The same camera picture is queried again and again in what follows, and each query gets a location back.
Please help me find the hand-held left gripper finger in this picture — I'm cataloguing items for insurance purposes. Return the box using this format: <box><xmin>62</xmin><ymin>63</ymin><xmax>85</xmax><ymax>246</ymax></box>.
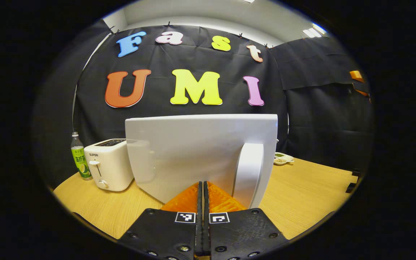
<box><xmin>117</xmin><ymin>181</ymin><xmax>203</xmax><ymax>260</ymax></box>
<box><xmin>203</xmin><ymin>181</ymin><xmax>289</xmax><ymax>260</ymax></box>

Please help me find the white microwave oven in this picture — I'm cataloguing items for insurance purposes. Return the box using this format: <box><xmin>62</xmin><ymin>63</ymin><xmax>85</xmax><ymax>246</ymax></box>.
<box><xmin>125</xmin><ymin>114</ymin><xmax>279</xmax><ymax>210</ymax></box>

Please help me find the small ceiling light panel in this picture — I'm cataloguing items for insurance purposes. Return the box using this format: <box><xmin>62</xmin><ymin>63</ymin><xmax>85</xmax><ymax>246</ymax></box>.
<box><xmin>302</xmin><ymin>23</ymin><xmax>326</xmax><ymax>39</ymax></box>

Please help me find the divided dish with seeds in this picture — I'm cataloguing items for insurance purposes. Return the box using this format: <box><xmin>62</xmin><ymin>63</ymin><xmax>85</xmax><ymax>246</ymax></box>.
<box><xmin>273</xmin><ymin>152</ymin><xmax>295</xmax><ymax>166</ymax></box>

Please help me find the cream white toaster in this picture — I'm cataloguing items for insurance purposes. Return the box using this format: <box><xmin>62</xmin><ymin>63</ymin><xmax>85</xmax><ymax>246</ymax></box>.
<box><xmin>83</xmin><ymin>139</ymin><xmax>135</xmax><ymax>192</ymax></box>

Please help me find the green label drink bottle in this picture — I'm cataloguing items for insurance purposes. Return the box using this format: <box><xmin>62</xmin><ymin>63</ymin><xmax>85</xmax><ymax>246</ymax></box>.
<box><xmin>70</xmin><ymin>132</ymin><xmax>93</xmax><ymax>181</ymax></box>

